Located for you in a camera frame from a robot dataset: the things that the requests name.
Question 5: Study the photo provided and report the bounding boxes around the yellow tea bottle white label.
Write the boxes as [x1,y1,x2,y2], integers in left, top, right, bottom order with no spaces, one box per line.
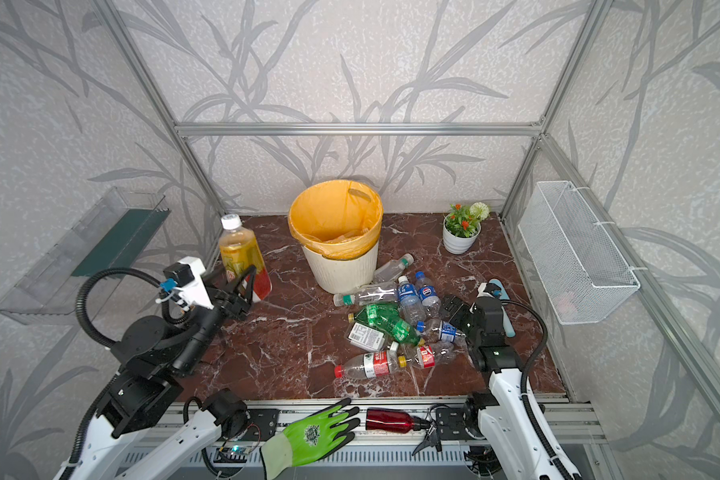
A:
[218,214,272,302]

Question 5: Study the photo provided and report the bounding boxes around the red label cola bottle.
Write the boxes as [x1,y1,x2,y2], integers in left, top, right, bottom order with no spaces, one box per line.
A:
[334,350,405,380]

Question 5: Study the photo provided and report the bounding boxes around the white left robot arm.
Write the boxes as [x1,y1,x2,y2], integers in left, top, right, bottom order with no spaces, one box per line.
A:
[57,257,256,479]

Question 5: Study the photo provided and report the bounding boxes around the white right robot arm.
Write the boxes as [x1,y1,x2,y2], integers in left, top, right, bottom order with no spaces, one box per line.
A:
[441,295,581,479]

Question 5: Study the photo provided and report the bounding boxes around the white ribbed waste bin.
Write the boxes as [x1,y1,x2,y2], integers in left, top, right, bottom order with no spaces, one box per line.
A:
[302,241,380,294]

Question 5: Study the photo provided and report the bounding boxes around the yellow bin liner bag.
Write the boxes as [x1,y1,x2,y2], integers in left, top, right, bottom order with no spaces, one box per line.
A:
[288,179,384,260]

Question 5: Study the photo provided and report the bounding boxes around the Pepsi blue label bottle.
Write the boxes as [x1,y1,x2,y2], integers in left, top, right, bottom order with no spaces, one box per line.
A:
[415,271,442,318]

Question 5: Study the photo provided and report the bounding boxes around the light blue silicone spatula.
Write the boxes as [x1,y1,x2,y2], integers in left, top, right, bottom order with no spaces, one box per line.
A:
[488,279,516,338]

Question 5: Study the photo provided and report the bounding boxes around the blue label bottle near gripper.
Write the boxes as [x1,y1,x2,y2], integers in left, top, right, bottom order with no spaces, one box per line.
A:
[415,318,466,347]

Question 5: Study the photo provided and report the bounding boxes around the blue label bottle white cap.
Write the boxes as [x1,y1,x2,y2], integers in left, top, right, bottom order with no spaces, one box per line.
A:
[397,275,427,326]

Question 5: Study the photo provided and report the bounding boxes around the green plastic soda bottle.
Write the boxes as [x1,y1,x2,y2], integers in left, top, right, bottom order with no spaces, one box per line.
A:
[348,303,424,346]

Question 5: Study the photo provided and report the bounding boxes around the clear bottle white cap green band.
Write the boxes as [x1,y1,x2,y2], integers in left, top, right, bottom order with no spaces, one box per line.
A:
[373,253,414,283]

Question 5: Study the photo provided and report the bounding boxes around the clear bottle green label lying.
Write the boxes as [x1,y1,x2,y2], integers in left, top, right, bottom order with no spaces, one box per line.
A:
[333,282,398,307]

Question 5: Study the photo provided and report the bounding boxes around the white pot with flowers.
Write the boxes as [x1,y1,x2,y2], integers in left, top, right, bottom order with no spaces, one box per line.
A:
[443,202,491,255]

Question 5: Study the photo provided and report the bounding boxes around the white label flat bottle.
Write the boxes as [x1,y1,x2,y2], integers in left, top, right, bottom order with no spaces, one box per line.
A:
[346,323,391,353]

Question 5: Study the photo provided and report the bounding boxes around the red metallic bottle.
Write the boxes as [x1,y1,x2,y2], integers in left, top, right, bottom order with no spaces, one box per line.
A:
[365,408,431,434]

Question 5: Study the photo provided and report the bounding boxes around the green circuit board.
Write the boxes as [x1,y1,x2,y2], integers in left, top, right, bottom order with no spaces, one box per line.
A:
[214,445,250,465]

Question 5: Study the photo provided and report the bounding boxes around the green black work glove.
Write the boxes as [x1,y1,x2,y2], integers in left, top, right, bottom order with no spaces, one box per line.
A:
[260,398,361,480]

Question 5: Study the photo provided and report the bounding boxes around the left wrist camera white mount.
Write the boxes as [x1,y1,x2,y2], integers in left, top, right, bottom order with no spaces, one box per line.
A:
[160,256,214,312]

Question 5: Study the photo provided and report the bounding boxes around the white wire mesh basket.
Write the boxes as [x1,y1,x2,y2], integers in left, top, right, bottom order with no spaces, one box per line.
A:
[518,180,640,325]

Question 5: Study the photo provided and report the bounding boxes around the clear acrylic wall shelf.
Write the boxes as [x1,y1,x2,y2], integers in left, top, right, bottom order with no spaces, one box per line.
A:
[0,187,170,325]

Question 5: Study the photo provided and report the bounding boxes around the aluminium frame crossbar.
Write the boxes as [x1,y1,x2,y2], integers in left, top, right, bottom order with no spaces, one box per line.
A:
[175,122,541,137]

